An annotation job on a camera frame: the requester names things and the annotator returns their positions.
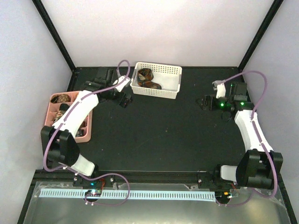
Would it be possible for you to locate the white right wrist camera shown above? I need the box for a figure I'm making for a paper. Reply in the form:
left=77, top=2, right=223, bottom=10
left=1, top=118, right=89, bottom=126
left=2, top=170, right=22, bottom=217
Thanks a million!
left=212, top=80, right=226, bottom=99

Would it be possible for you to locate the black rolled tie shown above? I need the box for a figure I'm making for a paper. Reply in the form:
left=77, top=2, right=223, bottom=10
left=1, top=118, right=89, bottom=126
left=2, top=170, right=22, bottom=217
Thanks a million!
left=59, top=103, right=70, bottom=112

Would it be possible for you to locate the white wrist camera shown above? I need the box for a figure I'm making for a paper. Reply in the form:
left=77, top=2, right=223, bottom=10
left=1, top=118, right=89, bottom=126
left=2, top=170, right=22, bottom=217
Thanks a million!
left=113, top=76, right=131, bottom=92
left=212, top=80, right=226, bottom=99

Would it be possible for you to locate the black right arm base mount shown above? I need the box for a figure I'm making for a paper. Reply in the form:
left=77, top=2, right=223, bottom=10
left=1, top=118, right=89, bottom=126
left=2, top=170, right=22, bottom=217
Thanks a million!
left=197, top=172, right=236, bottom=189

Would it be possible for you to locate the pink divided organizer tray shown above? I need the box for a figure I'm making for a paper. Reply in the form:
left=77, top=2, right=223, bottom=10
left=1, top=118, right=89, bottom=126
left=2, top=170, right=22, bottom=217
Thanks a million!
left=44, top=91, right=93, bottom=143

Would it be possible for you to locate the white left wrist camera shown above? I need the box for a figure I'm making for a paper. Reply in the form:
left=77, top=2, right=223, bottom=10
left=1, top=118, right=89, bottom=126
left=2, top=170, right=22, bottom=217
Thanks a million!
left=113, top=76, right=131, bottom=92

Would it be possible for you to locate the camouflage rolled tie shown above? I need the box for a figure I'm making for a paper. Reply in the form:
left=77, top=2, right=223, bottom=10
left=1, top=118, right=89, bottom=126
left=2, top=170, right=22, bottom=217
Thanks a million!
left=53, top=110, right=65, bottom=123

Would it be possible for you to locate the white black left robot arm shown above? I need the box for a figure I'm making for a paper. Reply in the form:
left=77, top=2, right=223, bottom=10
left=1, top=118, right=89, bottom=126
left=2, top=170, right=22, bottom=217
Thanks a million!
left=41, top=69, right=132, bottom=186

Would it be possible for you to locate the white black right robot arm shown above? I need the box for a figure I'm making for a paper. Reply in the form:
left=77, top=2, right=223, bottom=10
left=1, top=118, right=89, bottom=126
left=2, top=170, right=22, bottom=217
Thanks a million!
left=201, top=80, right=283, bottom=189

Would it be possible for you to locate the light blue slotted cable duct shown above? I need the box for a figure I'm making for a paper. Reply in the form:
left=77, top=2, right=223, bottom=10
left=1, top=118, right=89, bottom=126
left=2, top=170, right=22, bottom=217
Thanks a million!
left=39, top=189, right=216, bottom=202

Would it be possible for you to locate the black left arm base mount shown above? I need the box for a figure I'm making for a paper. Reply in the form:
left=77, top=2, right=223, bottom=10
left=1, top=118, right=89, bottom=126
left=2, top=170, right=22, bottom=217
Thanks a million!
left=72, top=173, right=115, bottom=189

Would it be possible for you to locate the white perforated plastic basket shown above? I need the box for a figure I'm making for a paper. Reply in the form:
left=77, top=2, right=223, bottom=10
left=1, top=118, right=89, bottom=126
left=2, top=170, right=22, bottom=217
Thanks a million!
left=130, top=62, right=182, bottom=99

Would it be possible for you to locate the brown monogram rolled tie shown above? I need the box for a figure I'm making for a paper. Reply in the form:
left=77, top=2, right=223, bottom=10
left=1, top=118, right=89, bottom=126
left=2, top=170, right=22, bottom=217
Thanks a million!
left=50, top=94, right=71, bottom=104

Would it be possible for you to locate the brown patterned tie in basket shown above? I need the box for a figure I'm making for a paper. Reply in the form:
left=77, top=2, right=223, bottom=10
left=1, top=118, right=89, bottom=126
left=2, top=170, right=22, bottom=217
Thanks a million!
left=137, top=68, right=162, bottom=90

